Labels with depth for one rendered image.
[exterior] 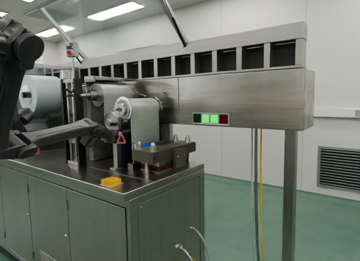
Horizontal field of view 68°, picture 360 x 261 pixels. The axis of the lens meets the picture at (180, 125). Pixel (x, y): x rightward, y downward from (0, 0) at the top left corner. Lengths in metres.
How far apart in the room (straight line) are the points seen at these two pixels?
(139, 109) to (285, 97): 0.80
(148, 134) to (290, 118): 0.81
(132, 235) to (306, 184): 2.96
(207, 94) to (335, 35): 2.45
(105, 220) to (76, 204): 0.25
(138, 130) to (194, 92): 0.41
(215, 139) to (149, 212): 3.05
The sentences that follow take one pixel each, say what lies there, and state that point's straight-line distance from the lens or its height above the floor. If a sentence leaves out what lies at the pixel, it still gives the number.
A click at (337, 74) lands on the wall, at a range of 3.72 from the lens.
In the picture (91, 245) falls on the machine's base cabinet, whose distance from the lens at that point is 1.59.
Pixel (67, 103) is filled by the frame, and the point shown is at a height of 1.29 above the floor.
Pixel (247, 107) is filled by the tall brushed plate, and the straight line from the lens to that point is 1.47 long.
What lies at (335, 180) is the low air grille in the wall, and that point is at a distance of 3.84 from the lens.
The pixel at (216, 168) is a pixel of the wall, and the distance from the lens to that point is 4.37.
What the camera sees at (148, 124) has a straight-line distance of 1.63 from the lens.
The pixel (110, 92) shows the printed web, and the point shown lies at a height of 1.35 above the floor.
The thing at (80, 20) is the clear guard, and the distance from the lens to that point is 2.19.
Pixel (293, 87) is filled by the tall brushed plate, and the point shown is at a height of 1.35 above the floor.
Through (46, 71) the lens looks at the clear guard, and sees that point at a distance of 2.43.
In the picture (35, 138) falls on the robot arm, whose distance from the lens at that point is 1.08.
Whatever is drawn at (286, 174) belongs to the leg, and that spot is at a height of 0.87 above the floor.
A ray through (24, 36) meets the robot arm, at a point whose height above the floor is 1.47.
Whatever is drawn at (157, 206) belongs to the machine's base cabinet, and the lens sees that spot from 1.40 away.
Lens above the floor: 1.31
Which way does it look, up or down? 6 degrees down
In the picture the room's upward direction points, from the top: 1 degrees counter-clockwise
